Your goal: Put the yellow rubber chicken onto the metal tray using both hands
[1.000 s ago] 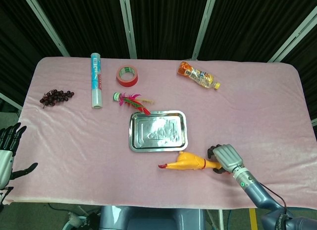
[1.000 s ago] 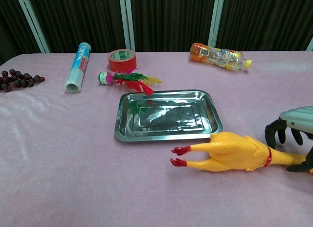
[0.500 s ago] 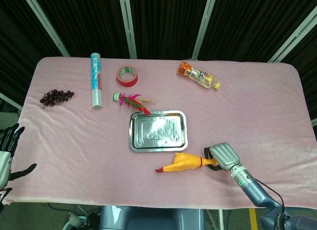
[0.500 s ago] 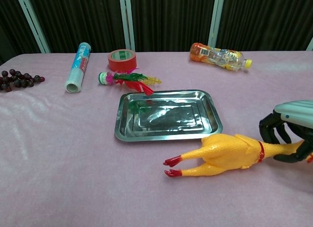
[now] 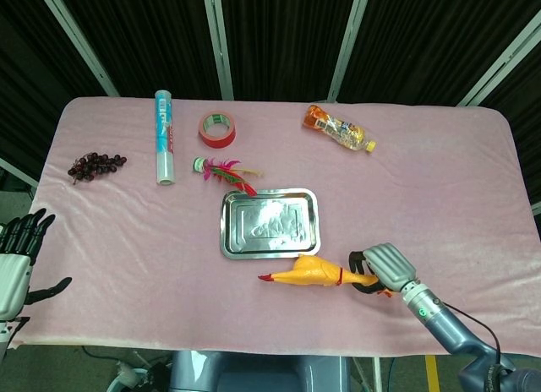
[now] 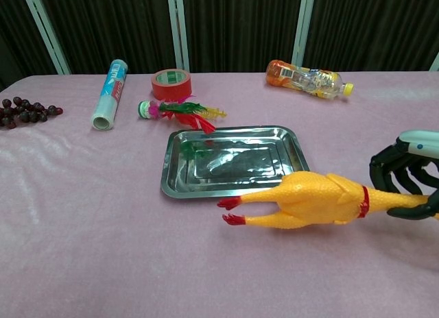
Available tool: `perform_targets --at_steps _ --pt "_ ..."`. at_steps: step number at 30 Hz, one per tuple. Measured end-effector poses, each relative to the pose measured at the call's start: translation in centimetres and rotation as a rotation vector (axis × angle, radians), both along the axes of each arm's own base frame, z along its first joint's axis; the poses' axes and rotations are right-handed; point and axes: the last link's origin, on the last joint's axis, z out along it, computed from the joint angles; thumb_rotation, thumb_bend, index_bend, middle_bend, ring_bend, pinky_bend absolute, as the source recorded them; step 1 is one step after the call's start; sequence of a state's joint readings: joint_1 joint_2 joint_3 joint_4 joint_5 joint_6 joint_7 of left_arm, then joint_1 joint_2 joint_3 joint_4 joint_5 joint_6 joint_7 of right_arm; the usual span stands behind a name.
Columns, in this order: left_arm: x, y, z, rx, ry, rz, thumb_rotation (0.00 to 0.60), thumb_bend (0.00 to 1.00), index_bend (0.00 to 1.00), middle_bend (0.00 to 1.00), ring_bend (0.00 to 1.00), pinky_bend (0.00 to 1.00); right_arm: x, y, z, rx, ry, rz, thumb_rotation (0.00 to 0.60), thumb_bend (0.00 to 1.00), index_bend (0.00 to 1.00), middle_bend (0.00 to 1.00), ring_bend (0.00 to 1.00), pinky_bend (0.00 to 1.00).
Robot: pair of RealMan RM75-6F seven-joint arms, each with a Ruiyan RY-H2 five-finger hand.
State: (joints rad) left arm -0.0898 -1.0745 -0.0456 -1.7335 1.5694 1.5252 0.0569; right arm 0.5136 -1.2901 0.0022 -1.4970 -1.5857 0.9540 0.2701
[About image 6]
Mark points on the yellow rubber chicken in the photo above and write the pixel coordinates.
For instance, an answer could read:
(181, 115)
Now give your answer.
(315, 201)

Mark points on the white slanted frame post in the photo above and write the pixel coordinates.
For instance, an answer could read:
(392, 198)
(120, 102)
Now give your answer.
(46, 30)

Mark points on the dark ribbed curtain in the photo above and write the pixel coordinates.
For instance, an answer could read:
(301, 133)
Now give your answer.
(240, 23)

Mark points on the pink tablecloth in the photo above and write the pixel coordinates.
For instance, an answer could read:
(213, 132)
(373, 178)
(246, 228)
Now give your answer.
(103, 229)

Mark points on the clear plastic bottle yellow cap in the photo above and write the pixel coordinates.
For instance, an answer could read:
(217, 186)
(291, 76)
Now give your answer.
(308, 79)

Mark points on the colourful feather shuttlecock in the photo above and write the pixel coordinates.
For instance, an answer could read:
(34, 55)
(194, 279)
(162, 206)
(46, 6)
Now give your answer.
(178, 109)

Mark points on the red tape roll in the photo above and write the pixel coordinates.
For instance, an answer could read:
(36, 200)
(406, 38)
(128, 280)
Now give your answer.
(171, 89)

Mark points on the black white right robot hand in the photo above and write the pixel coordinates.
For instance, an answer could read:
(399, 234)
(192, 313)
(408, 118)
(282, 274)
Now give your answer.
(418, 141)

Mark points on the stainless steel rectangular tray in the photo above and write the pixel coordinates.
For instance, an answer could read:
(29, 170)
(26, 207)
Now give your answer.
(226, 184)

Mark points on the cling film roll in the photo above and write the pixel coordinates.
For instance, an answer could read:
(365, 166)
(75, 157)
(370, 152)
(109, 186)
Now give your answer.
(110, 92)

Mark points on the dark red grape bunch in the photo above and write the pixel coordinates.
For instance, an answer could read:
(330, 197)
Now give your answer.
(25, 116)

